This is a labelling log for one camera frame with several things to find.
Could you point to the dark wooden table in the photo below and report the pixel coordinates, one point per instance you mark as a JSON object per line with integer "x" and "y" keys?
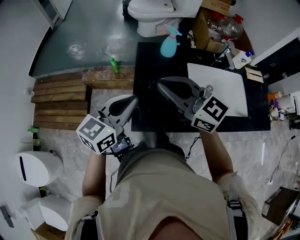
{"x": 281, "y": 206}

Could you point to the white round bin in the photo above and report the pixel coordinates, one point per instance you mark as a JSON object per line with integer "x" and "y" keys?
{"x": 37, "y": 168}

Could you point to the person's right forearm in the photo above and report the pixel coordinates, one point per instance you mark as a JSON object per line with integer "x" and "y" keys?
{"x": 216, "y": 157}

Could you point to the clear jug red cap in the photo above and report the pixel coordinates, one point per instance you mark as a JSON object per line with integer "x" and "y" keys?
{"x": 213, "y": 29}
{"x": 232, "y": 28}

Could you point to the wooden slat platform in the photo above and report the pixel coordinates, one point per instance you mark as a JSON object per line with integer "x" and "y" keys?
{"x": 58, "y": 100}

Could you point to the wooden beam step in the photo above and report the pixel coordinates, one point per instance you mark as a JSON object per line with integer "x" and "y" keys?
{"x": 107, "y": 78}

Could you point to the orange drink bottle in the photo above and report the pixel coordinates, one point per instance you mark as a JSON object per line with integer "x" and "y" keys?
{"x": 275, "y": 95}

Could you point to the black marble table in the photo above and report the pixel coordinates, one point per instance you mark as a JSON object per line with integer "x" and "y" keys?
{"x": 150, "y": 70}

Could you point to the small black screen device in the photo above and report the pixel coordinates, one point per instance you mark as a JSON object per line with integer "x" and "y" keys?
{"x": 120, "y": 147}

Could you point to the white toilet with sticker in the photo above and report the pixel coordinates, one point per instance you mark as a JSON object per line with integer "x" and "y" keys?
{"x": 152, "y": 14}

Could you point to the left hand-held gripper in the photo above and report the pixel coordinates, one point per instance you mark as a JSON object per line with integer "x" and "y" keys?
{"x": 96, "y": 133}

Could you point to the white power strip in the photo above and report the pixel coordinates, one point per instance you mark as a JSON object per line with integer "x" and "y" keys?
{"x": 270, "y": 182}

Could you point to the person's dark trousers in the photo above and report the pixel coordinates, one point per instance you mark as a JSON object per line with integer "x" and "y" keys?
{"x": 150, "y": 150}

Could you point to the teal spray bottle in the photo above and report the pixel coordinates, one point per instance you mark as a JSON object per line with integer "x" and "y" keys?
{"x": 168, "y": 48}

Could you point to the small brown paper packet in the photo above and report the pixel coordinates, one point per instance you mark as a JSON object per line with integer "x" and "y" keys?
{"x": 254, "y": 74}

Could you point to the green cap cleaner bottle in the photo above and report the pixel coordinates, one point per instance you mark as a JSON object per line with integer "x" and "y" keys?
{"x": 32, "y": 129}

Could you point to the person's black shoe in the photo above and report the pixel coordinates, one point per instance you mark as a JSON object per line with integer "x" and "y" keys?
{"x": 161, "y": 138}

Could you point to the white sink basin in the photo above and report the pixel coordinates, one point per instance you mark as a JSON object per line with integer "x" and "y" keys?
{"x": 222, "y": 86}

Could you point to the open cardboard box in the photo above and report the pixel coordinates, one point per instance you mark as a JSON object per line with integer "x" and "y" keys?
{"x": 199, "y": 30}

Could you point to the white door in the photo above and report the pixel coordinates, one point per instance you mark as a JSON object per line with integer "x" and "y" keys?
{"x": 61, "y": 11}

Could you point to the person's beige shirt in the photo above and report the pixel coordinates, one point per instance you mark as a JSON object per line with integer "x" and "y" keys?
{"x": 164, "y": 199}

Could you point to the white soap pump bottle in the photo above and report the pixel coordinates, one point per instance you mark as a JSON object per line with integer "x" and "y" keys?
{"x": 241, "y": 61}

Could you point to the person's left forearm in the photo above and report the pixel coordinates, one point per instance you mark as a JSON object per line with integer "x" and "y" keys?
{"x": 93, "y": 175}

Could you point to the white cylinder roll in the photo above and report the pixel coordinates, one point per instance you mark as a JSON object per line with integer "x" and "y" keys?
{"x": 287, "y": 103}

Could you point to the chrome faucet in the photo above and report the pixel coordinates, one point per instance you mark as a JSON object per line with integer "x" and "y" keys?
{"x": 228, "y": 56}

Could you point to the small round knob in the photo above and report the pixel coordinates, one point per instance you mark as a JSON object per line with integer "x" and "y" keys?
{"x": 30, "y": 92}

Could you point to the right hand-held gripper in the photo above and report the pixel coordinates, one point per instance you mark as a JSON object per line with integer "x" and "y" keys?
{"x": 208, "y": 112}

